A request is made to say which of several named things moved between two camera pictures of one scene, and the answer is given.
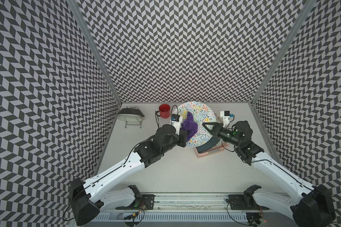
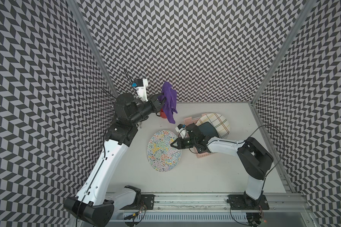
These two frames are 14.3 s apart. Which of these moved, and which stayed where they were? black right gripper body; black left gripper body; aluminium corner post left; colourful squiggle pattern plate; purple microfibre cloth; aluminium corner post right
Moved: black left gripper body; black right gripper body; colourful squiggle pattern plate; purple microfibre cloth
Stayed: aluminium corner post right; aluminium corner post left
